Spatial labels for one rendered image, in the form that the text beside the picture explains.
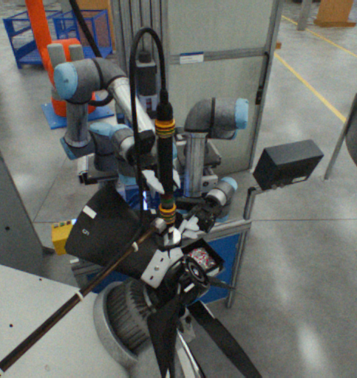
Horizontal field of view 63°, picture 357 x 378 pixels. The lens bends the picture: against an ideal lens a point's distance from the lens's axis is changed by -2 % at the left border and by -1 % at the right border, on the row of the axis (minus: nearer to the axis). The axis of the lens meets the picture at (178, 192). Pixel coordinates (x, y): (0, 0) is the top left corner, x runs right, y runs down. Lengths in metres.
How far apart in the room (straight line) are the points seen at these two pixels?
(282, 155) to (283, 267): 1.33
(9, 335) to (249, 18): 2.58
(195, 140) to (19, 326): 0.82
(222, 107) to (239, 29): 1.65
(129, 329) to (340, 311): 1.83
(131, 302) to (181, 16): 2.10
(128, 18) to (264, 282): 1.93
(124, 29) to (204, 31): 1.17
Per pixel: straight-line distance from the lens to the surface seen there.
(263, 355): 2.12
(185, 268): 0.81
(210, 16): 2.60
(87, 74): 1.14
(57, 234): 1.24
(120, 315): 0.85
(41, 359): 0.76
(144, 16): 1.53
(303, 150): 1.43
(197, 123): 1.13
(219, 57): 2.70
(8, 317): 0.76
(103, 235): 0.74
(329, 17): 13.08
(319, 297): 2.46
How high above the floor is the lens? 1.92
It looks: 39 degrees down
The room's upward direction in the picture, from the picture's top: straight up
